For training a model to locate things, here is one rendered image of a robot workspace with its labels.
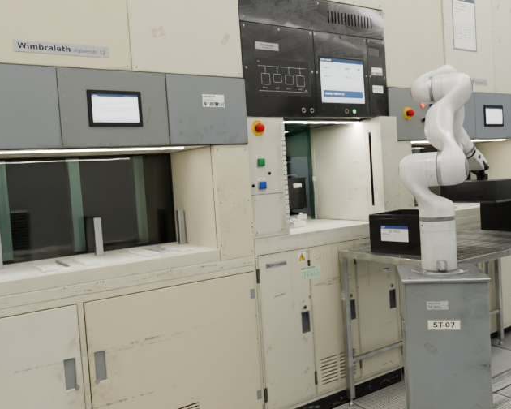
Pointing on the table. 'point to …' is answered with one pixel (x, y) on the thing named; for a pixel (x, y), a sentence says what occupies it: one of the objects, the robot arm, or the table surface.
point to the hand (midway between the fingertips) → (481, 174)
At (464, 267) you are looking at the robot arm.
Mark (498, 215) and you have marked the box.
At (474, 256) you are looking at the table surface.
